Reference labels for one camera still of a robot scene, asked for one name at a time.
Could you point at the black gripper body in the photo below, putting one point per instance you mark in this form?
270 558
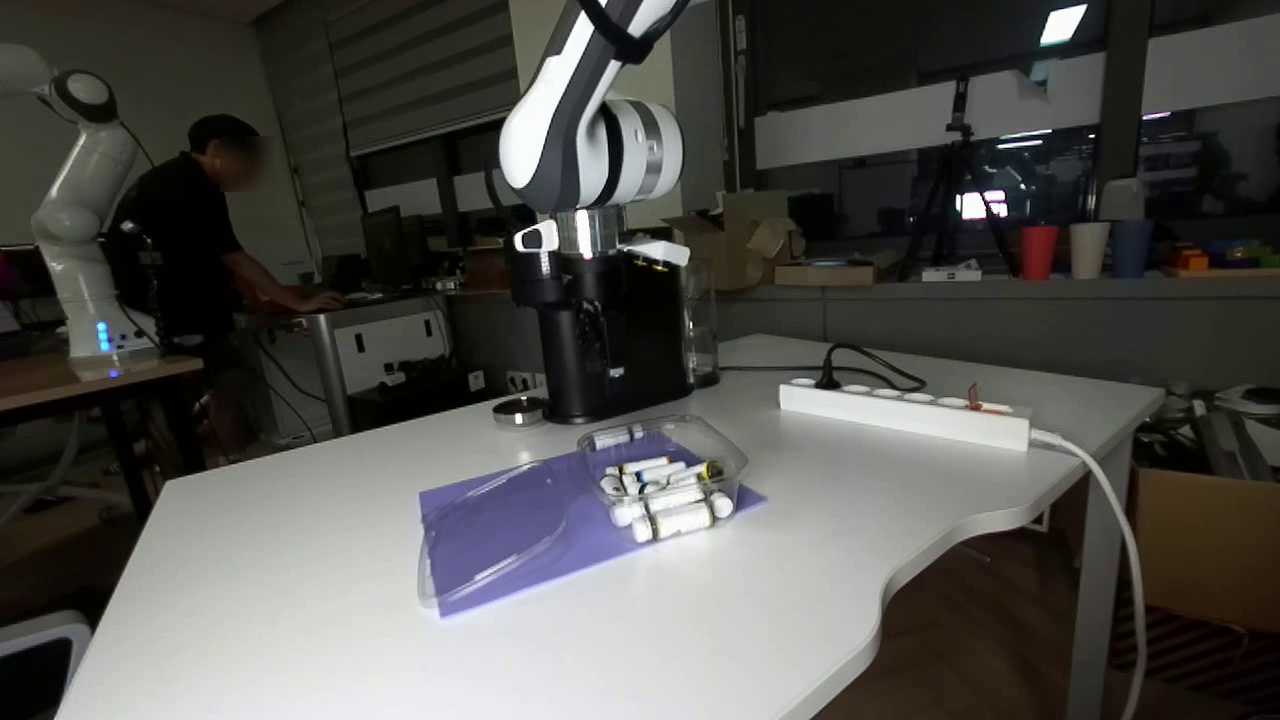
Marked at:
558 265

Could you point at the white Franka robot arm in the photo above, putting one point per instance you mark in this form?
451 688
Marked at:
594 115

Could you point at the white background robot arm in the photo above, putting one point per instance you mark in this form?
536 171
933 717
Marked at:
75 200

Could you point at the small white bottle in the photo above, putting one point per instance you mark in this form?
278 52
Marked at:
654 500
640 469
680 512

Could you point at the small round metal lid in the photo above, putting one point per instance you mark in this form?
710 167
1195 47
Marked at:
519 410

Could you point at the small white batteries bundle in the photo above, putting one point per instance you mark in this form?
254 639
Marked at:
664 473

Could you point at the white cabinet unit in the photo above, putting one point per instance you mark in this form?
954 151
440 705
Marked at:
373 353

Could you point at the open cardboard box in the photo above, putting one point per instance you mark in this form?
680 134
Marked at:
740 243

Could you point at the window blinds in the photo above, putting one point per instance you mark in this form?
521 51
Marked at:
407 75

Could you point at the white power strip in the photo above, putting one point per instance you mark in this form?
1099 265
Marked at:
906 405

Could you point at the person in black shirt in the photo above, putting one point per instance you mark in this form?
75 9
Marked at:
201 247

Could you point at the red cup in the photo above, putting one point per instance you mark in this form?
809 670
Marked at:
1038 248

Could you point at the wooden side table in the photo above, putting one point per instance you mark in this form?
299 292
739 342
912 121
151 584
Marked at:
83 387

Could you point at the white cup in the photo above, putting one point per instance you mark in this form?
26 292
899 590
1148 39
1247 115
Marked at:
1090 248

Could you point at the blue cup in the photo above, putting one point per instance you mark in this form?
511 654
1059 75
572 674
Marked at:
1132 247

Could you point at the ceiling light panel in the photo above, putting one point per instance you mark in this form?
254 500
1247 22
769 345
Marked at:
1061 25

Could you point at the large brown cardboard box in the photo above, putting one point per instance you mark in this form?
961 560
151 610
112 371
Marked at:
1206 544

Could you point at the black camera tripod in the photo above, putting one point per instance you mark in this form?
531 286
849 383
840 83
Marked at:
948 175

